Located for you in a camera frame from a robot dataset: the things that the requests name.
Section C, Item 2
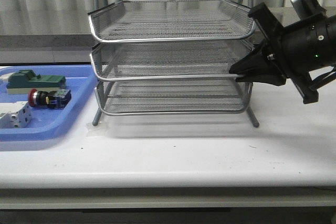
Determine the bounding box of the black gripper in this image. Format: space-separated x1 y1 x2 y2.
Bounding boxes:
228 2 320 104

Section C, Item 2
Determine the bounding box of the red emergency push button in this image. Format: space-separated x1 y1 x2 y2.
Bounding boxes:
28 89 71 109

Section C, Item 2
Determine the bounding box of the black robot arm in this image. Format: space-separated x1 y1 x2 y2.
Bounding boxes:
229 3 335 104

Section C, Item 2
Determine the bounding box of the blue plastic tray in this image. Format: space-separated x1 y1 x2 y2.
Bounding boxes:
1 65 97 141

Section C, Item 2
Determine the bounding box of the green terminal block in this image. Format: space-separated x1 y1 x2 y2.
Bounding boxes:
6 70 66 94

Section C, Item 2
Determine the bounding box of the white circuit breaker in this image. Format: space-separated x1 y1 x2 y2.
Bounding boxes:
1 101 32 129

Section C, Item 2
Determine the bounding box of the grey stone counter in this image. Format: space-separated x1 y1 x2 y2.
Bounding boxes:
0 6 336 49

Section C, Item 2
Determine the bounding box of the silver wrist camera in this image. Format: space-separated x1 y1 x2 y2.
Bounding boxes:
290 0 327 20

